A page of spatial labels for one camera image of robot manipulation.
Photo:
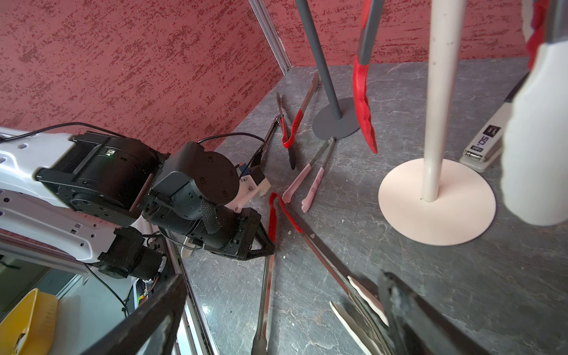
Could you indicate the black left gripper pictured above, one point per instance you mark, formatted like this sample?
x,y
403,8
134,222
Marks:
x,y
192,193

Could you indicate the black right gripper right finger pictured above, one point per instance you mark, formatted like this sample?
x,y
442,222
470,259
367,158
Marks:
x,y
415,327

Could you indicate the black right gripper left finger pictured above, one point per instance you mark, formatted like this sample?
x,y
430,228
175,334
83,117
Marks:
x,y
152,328

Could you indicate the scalloped steel serving tongs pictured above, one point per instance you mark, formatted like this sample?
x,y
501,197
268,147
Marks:
x,y
371,335

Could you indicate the red looped long steel tongs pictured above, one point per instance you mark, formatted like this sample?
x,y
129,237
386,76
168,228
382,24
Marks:
x,y
283,242

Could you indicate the small red silicone tongs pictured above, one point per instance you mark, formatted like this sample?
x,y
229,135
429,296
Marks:
x,y
371,16

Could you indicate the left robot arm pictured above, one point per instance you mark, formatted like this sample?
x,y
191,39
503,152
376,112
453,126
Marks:
x,y
82,194

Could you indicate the cream utensil rack stand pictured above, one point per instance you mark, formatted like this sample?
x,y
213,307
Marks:
x,y
433,200

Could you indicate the dark grey utensil rack stand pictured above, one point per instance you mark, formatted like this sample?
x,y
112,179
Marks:
x,y
338,118

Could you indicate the yellow plastic basket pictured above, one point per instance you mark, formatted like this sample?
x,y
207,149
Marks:
x,y
30,327

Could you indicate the white black stapler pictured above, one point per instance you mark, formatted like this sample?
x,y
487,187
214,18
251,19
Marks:
x,y
486,146

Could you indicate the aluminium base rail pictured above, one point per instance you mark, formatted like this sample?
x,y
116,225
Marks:
x,y
193,334

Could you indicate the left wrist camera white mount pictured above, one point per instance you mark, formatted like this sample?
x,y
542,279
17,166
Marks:
x,y
254,184

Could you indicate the long red handled steel tongs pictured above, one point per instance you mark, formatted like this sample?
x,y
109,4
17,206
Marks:
x,y
289,139

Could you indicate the aluminium corner post left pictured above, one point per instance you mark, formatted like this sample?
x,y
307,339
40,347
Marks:
x,y
269,30

